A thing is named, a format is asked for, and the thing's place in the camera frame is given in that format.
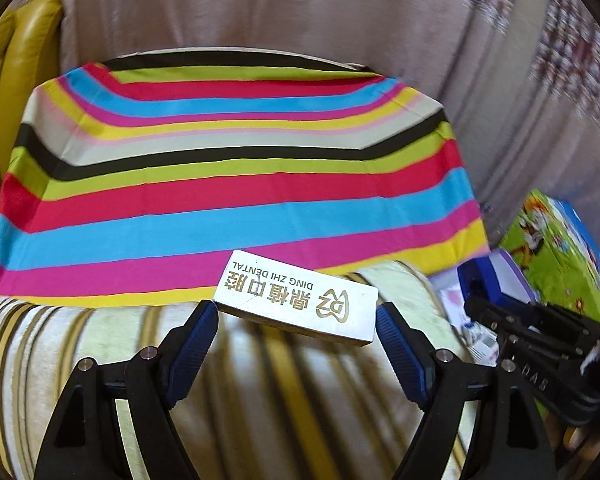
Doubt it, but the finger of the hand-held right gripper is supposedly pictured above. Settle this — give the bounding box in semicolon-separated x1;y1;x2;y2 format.
500;337;600;413
457;255;600;356

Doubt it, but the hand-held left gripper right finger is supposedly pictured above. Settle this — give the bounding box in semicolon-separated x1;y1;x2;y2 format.
377;302;556;480

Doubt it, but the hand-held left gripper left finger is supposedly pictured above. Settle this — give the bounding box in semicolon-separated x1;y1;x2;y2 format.
32;300;219;480

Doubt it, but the white cardboard box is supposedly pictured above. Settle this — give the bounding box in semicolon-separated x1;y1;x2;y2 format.
427;250;533;366

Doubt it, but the white box gold logo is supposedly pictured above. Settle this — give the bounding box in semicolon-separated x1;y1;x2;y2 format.
214;249;379;347

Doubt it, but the green cartoon play mat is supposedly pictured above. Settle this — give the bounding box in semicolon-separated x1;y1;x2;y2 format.
497;189;600;326

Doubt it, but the beige green striped towel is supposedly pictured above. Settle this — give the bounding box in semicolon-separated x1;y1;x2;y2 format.
0;260;486;480

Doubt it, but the colourful striped cloth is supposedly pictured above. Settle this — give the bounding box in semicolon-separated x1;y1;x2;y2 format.
0;49;491;308

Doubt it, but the yellow leather sofa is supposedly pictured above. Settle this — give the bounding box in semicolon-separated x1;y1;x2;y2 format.
0;0;66;311

